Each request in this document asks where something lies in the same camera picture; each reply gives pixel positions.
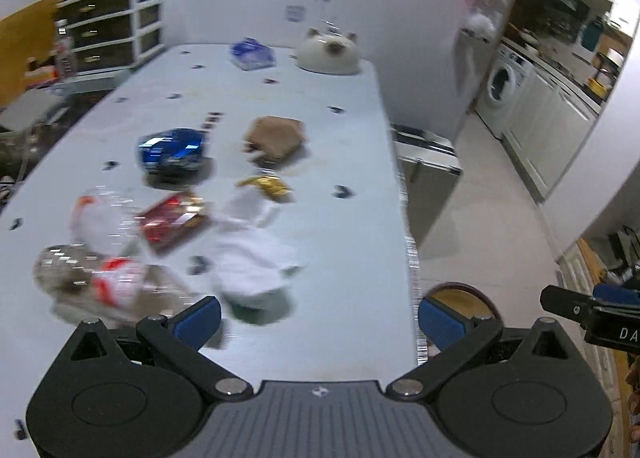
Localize red snack packet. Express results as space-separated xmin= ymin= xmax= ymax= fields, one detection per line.
xmin=136 ymin=190 xmax=212 ymax=255

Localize beige floor mat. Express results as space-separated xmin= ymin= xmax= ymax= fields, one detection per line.
xmin=557 ymin=238 xmax=633 ymax=458

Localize grey low shelf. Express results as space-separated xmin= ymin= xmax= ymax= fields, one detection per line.
xmin=60 ymin=68 xmax=132 ymax=94

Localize clear water bottle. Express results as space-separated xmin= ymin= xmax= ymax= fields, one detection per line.
xmin=54 ymin=20 xmax=76 ymax=78

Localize white plush toy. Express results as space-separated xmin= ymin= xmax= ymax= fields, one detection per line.
xmin=460 ymin=8 xmax=497 ymax=43

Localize gold foil tray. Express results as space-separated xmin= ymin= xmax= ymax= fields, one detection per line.
xmin=236 ymin=174 xmax=294 ymax=203

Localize blue tissue pack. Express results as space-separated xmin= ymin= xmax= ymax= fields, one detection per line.
xmin=228 ymin=36 xmax=277 ymax=72

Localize white drawer cabinet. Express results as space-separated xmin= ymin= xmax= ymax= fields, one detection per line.
xmin=57 ymin=0 xmax=166 ymax=74

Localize crushed blue drink can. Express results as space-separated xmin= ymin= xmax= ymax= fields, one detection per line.
xmin=137 ymin=128 xmax=208 ymax=175

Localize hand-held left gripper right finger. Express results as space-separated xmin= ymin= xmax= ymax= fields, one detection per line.
xmin=386 ymin=297 xmax=576 ymax=401

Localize white kitchen cabinets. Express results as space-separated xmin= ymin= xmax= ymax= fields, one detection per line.
xmin=502 ymin=62 xmax=601 ymax=203

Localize cat-shaped ceramic bowl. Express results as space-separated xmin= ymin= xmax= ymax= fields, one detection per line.
xmin=295 ymin=28 xmax=362 ymax=74

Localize person's right hand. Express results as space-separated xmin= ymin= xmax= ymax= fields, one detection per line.
xmin=625 ymin=357 xmax=640 ymax=419

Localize crumpled white tissue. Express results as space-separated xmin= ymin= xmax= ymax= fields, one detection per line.
xmin=210 ymin=187 xmax=303 ymax=309

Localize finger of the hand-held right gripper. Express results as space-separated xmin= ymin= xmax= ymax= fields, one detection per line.
xmin=540 ymin=284 xmax=640 ymax=326

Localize round trash bin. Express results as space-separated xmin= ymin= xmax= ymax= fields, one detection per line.
xmin=424 ymin=282 xmax=502 ymax=356

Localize white washing machine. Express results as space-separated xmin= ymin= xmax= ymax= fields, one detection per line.
xmin=475 ymin=45 xmax=535 ymax=139

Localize colourful striped holder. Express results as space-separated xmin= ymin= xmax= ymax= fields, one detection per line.
xmin=25 ymin=65 xmax=62 ymax=88

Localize crushed clear plastic bottle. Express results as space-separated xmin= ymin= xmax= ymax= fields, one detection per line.
xmin=32 ymin=244 xmax=201 ymax=326

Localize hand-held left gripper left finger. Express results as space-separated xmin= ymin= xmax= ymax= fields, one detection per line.
xmin=67 ymin=296 xmax=253 ymax=401

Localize brown paper bag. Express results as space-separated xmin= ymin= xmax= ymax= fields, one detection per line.
xmin=242 ymin=116 xmax=307 ymax=166

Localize clear plastic bag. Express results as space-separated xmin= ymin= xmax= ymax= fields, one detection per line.
xmin=69 ymin=187 xmax=146 ymax=255

